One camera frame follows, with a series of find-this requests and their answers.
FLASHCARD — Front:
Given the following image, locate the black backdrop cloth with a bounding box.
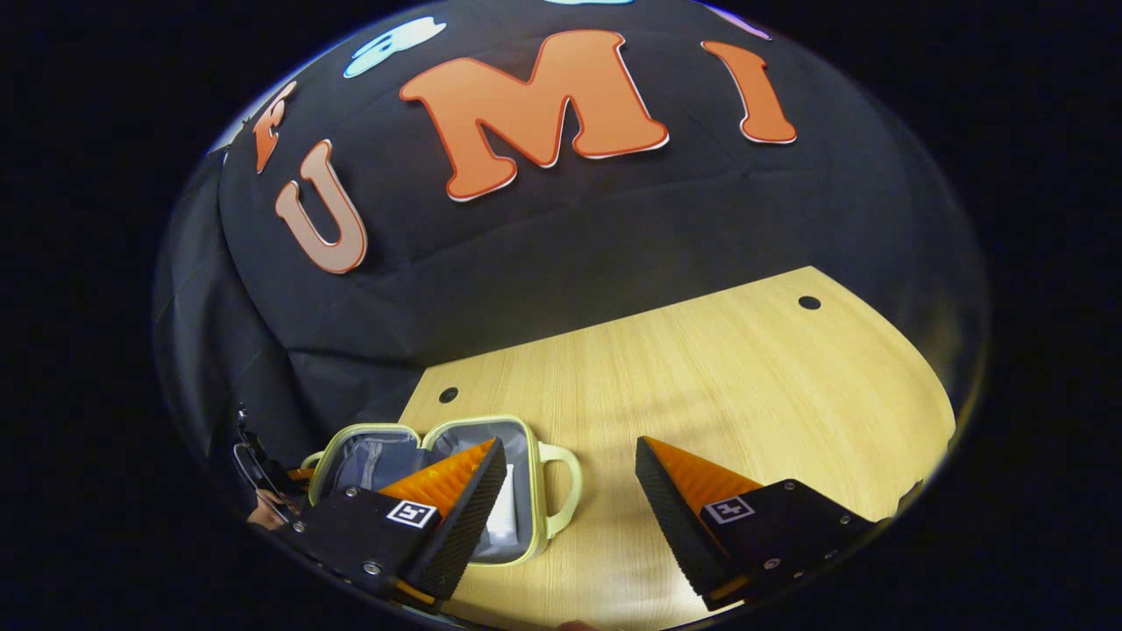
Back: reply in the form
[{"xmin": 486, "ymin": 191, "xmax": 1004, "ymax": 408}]
[{"xmin": 153, "ymin": 0, "xmax": 991, "ymax": 457}]

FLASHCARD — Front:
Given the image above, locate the white squeeze tube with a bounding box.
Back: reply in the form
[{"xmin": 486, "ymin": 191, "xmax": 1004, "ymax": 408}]
[{"xmin": 485, "ymin": 463, "xmax": 520, "ymax": 540}]

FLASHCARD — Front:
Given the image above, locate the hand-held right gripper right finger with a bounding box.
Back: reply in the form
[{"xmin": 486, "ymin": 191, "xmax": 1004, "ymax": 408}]
[{"xmin": 635, "ymin": 436, "xmax": 877, "ymax": 612}]

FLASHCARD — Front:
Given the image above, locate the pale yellow suitcase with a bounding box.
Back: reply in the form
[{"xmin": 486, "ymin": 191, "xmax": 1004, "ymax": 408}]
[{"xmin": 302, "ymin": 415, "xmax": 584, "ymax": 568}]

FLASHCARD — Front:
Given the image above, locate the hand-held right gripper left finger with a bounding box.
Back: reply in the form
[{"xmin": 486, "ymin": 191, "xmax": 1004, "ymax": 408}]
[{"xmin": 294, "ymin": 436, "xmax": 509, "ymax": 610}]

